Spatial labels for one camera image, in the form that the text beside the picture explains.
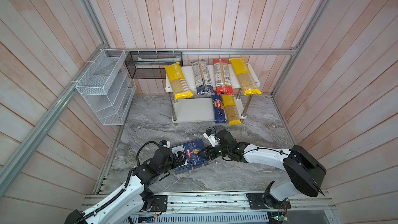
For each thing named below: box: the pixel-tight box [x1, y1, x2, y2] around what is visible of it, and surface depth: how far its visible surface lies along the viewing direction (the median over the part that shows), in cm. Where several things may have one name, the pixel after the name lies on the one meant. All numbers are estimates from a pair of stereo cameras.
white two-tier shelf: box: [165, 59, 261, 127], surface depth 83 cm
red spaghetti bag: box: [212, 58, 235, 96], surface depth 79 cm
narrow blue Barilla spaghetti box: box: [211, 91, 227, 124], surface depth 102 cm
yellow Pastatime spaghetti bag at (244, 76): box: [229, 57, 262, 96], surface depth 80 cm
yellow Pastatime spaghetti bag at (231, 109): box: [221, 94, 243, 126], surface depth 102 cm
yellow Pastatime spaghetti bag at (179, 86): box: [163, 61, 194, 101], surface depth 77 cm
